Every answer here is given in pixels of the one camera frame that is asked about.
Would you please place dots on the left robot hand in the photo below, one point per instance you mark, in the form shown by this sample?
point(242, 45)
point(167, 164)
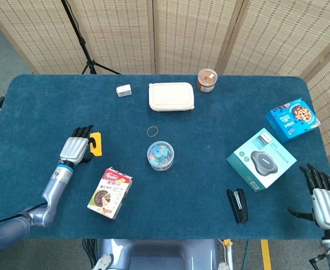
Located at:
point(76, 146)

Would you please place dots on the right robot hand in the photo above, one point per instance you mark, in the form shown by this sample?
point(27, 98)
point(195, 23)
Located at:
point(323, 205)

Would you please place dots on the yellow card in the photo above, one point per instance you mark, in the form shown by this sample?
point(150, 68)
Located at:
point(97, 144)

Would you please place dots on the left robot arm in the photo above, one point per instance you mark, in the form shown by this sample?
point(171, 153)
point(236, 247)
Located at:
point(41, 202)

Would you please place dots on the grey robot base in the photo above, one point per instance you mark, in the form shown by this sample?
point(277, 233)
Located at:
point(159, 254)

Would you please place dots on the red and white snack box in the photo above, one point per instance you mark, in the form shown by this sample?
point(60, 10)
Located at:
point(110, 193)

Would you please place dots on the white small box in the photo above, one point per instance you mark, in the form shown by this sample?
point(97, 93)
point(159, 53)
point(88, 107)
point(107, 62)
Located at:
point(123, 90)

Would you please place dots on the teal speakerphone box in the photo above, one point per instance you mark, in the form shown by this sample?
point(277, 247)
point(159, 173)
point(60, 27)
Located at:
point(261, 159)

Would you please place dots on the tan rubber band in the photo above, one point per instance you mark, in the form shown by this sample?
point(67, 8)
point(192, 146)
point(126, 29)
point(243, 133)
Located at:
point(152, 131)

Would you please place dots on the clear tub of binder clips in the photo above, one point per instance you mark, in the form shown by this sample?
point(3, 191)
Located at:
point(160, 155)

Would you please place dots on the black stapler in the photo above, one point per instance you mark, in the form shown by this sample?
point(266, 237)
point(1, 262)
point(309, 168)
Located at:
point(237, 205)

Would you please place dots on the blue cookie box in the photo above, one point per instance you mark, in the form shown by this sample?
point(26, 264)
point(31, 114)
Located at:
point(293, 119)

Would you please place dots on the blue table mat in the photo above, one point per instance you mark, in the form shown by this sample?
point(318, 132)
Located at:
point(164, 197)

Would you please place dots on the black tripod stand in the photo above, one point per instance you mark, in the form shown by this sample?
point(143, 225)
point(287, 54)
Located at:
point(81, 42)

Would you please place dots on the white power strip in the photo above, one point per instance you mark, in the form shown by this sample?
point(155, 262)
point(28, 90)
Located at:
point(228, 250)

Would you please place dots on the cream lidded food container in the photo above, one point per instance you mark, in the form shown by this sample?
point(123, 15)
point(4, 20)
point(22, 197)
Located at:
point(171, 96)

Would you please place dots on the brown sauce jar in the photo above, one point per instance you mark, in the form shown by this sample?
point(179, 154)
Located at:
point(207, 80)

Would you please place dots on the bamboo folding screen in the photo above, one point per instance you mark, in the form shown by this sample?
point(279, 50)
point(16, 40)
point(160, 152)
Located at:
point(181, 33)

